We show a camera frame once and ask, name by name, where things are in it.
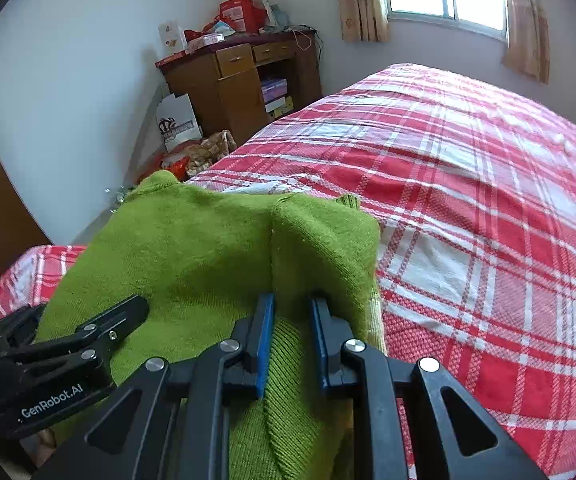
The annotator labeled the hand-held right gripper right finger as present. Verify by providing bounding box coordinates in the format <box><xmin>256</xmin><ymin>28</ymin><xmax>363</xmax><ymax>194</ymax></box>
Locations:
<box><xmin>309</xmin><ymin>297</ymin><xmax>548</xmax><ymax>480</ymax></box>

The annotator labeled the brown wooden desk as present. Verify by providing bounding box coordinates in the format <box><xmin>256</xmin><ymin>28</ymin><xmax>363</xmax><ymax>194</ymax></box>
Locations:
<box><xmin>155</xmin><ymin>30</ymin><xmax>323</xmax><ymax>148</ymax></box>

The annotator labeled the flat pink box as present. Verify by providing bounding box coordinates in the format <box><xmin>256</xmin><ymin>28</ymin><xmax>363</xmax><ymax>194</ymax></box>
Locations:
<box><xmin>185</xmin><ymin>30</ymin><xmax>226</xmax><ymax>53</ymax></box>

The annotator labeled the purple box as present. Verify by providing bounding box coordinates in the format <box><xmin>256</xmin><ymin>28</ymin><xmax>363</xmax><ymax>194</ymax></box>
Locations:
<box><xmin>260</xmin><ymin>78</ymin><xmax>289</xmax><ymax>103</ymax></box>

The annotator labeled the white printed paper bag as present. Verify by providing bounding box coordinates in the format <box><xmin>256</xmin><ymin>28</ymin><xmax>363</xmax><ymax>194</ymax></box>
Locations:
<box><xmin>156</xmin><ymin>94</ymin><xmax>203</xmax><ymax>153</ymax></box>

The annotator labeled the thin cable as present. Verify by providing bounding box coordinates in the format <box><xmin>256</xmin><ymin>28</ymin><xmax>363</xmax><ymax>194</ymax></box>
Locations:
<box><xmin>288</xmin><ymin>25</ymin><xmax>325</xmax><ymax>68</ymax></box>

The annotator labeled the red plaid bed sheet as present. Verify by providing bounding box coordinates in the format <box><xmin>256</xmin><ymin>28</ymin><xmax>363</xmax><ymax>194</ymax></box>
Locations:
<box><xmin>0</xmin><ymin>63</ymin><xmax>576</xmax><ymax>478</ymax></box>

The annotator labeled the beige patterned curtain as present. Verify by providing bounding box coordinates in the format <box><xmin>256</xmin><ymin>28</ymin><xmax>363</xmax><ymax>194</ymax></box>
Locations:
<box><xmin>502</xmin><ymin>0</ymin><xmax>551</xmax><ymax>85</ymax></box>
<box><xmin>335</xmin><ymin>0</ymin><xmax>391</xmax><ymax>43</ymax></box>

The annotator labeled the teal cloth item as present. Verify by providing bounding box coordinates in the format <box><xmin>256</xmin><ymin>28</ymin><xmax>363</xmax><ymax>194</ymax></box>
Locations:
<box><xmin>268</xmin><ymin>4</ymin><xmax>293</xmax><ymax>31</ymax></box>

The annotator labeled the green knitted sweater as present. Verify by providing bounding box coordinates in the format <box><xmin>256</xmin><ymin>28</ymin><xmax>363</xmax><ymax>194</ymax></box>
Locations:
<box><xmin>33</xmin><ymin>170</ymin><xmax>387</xmax><ymax>480</ymax></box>

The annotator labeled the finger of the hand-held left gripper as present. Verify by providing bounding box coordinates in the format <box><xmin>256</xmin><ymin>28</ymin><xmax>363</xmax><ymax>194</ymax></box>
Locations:
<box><xmin>0</xmin><ymin>304</ymin><xmax>48</xmax><ymax>346</ymax></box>
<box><xmin>0</xmin><ymin>295</ymin><xmax>149</xmax><ymax>367</ymax></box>

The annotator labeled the red snack bag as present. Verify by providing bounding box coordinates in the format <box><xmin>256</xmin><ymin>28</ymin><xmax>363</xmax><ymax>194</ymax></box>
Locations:
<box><xmin>160</xmin><ymin>155</ymin><xmax>191</xmax><ymax>181</ymax></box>

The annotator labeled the red gift box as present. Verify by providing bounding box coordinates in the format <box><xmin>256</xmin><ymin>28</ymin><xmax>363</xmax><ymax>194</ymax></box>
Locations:
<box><xmin>219</xmin><ymin>0</ymin><xmax>269</xmax><ymax>33</ymax></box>

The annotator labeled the white printed box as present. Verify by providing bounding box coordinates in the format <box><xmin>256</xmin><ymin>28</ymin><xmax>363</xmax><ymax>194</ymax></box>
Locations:
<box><xmin>158</xmin><ymin>20</ymin><xmax>189</xmax><ymax>57</ymax></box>

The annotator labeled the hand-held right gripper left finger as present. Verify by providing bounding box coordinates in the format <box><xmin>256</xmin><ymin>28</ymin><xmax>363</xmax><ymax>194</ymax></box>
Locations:
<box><xmin>30</xmin><ymin>292</ymin><xmax>276</xmax><ymax>480</ymax></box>

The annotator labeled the yellow and white box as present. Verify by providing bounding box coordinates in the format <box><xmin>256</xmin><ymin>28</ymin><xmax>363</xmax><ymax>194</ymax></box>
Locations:
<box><xmin>264</xmin><ymin>96</ymin><xmax>295</xmax><ymax>115</ymax></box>

